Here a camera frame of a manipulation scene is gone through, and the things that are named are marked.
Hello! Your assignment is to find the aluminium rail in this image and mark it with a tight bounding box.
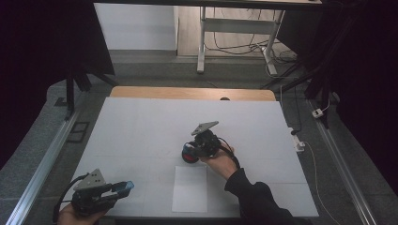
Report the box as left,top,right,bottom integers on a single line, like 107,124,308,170
5,111,80,225
308,99,380,225

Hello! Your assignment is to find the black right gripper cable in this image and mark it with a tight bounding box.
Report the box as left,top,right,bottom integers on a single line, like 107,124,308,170
217,136,242,172

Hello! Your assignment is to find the dark curtain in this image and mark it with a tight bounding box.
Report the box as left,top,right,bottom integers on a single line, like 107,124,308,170
0,0,115,170
278,0,398,196

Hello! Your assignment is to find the black metal stand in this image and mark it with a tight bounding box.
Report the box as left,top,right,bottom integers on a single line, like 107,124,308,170
64,62,118,122
261,46,333,129

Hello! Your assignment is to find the black floor frame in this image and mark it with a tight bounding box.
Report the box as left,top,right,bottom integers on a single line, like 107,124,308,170
66,121,91,144

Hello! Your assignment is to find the tangle of black cables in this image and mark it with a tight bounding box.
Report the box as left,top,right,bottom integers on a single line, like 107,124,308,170
205,7,299,65

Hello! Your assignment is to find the round red ink pad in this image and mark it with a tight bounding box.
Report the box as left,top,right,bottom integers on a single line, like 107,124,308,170
181,149,200,165

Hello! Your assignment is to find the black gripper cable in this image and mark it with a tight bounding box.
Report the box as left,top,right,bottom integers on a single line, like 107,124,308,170
217,136,242,172
52,172,90,225

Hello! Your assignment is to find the white panel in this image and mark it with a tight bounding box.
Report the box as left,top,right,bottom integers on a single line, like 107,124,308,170
93,3,178,51

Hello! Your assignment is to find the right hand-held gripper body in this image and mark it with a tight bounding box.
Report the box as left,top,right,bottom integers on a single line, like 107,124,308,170
191,120,222,159

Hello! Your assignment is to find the white paper sheet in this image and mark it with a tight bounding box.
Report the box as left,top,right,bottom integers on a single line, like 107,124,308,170
171,165,208,214

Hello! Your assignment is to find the thin white cable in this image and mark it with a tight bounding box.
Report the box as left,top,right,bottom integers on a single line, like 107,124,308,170
303,141,343,225

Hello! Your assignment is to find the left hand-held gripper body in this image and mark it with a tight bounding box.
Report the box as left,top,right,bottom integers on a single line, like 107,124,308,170
70,168,120,218

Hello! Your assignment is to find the large white table cover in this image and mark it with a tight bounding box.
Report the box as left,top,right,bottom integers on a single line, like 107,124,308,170
57,97,320,218

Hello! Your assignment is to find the white power strip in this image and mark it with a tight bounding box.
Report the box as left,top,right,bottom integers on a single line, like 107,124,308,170
287,126,306,154

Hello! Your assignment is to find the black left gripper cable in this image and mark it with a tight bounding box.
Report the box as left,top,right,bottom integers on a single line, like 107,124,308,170
52,172,90,225

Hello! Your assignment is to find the person's right hand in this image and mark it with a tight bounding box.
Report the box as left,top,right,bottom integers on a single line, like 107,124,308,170
199,142,239,181

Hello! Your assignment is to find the wooden table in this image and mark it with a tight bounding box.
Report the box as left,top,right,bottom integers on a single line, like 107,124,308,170
109,85,277,102

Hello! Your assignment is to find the white desk with metal legs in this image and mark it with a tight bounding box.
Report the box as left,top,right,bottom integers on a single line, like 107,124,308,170
93,0,323,77

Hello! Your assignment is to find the person's left hand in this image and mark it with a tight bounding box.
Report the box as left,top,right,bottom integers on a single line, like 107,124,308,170
57,202,109,225

